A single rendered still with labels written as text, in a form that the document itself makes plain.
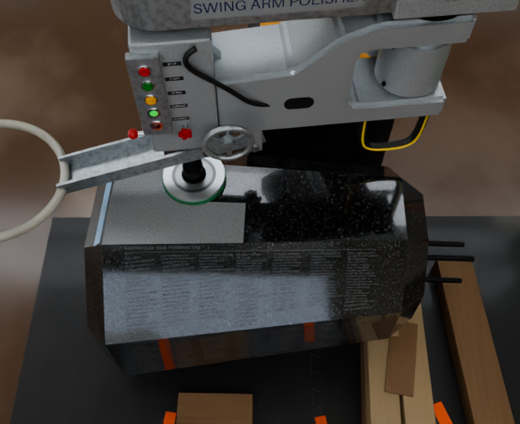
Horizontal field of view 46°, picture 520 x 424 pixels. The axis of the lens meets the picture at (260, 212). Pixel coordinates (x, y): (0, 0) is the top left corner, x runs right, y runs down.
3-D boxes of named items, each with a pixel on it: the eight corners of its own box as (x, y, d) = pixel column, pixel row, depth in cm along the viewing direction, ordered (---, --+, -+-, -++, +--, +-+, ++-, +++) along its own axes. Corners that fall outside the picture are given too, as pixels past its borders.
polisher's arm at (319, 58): (416, 91, 200) (458, -40, 158) (435, 146, 188) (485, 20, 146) (193, 110, 195) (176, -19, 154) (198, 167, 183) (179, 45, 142)
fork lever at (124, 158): (260, 103, 196) (256, 93, 191) (267, 151, 186) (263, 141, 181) (66, 156, 207) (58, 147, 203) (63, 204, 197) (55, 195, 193)
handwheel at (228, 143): (252, 134, 182) (251, 100, 169) (255, 161, 177) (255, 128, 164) (201, 139, 181) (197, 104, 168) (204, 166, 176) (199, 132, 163)
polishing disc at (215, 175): (186, 213, 201) (186, 211, 200) (151, 172, 210) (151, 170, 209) (237, 180, 208) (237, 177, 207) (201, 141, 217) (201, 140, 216)
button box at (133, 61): (172, 125, 170) (158, 49, 146) (172, 133, 169) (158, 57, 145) (144, 128, 170) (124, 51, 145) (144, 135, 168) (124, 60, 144)
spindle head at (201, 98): (266, 94, 194) (267, -26, 156) (274, 148, 183) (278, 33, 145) (153, 103, 192) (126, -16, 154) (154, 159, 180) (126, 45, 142)
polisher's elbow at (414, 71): (363, 60, 181) (374, 6, 165) (422, 47, 184) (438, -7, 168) (388, 106, 172) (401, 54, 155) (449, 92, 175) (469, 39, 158)
